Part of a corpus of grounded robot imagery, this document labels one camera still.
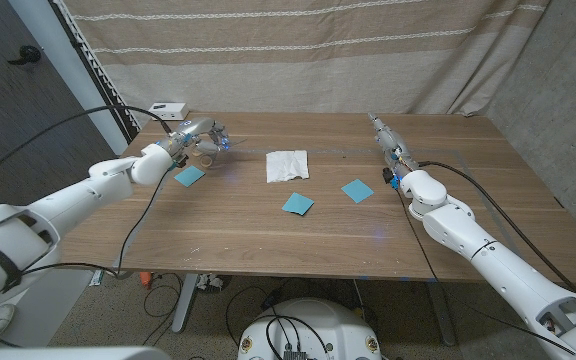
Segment blue sticky note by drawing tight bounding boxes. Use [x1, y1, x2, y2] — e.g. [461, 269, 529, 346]
[281, 191, 316, 217]
[340, 178, 375, 205]
[173, 164, 207, 188]

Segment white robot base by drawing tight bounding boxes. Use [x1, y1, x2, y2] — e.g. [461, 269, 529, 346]
[237, 297, 383, 360]

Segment orange-handled scissors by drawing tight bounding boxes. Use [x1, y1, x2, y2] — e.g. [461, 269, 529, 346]
[190, 138, 248, 169]

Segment crumpled white paper scrap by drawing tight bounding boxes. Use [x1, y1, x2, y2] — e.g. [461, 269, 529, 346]
[196, 273, 225, 294]

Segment white door frame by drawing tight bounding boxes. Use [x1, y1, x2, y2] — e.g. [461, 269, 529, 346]
[7, 0, 130, 156]

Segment black cable on base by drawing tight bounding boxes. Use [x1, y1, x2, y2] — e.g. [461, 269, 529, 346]
[264, 314, 330, 359]

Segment white floor panel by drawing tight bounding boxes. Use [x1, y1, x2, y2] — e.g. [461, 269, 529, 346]
[0, 264, 97, 349]

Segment white crumpled tissue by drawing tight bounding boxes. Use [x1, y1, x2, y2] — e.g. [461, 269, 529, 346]
[265, 149, 311, 184]

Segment black strip with lace trim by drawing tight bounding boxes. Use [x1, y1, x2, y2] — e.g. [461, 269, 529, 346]
[50, 0, 143, 146]

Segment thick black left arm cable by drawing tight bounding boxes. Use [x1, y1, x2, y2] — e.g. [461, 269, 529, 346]
[0, 103, 174, 194]

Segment white power strip box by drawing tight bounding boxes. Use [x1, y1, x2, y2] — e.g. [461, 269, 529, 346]
[148, 102, 190, 122]

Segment metal table leg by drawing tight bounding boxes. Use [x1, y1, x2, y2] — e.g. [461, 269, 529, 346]
[425, 280, 458, 347]
[171, 273, 200, 334]

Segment thin dark left wrist cable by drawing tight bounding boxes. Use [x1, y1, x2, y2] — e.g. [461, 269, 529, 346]
[17, 167, 174, 281]

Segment thin dark right wrist cable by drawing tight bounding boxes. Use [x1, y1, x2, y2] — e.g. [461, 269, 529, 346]
[393, 188, 576, 357]

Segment black door handle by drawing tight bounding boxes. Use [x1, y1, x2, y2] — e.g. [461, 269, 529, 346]
[7, 45, 43, 66]

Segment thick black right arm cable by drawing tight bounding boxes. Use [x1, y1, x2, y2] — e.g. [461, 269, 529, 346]
[416, 159, 576, 296]

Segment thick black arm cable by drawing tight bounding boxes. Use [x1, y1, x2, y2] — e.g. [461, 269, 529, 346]
[416, 159, 576, 296]
[0, 103, 174, 194]

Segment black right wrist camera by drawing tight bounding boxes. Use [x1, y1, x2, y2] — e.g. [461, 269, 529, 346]
[381, 167, 400, 190]

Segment thin dark wrist cable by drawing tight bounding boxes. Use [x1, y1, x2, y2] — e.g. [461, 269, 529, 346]
[17, 167, 174, 281]
[393, 188, 576, 357]

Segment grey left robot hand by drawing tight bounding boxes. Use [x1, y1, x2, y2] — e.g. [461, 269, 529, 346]
[160, 117, 232, 169]

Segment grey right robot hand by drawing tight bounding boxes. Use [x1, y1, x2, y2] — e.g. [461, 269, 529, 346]
[366, 112, 419, 176]

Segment white robot torso edge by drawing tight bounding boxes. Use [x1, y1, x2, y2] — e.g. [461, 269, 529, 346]
[0, 346, 172, 360]

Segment beige striped curtain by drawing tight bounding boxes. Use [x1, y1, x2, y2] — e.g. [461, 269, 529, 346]
[62, 0, 552, 126]

